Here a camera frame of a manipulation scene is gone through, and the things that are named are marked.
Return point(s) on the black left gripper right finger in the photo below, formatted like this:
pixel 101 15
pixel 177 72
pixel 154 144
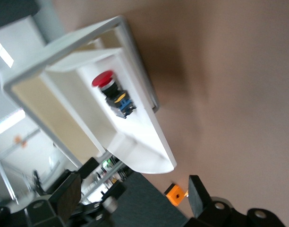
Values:
pixel 198 198

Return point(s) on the red push button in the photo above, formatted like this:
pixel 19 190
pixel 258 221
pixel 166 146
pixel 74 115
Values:
pixel 103 79

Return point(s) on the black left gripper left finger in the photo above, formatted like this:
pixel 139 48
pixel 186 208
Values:
pixel 64 196

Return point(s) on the orange box with hole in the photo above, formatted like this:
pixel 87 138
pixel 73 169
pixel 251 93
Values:
pixel 176 196

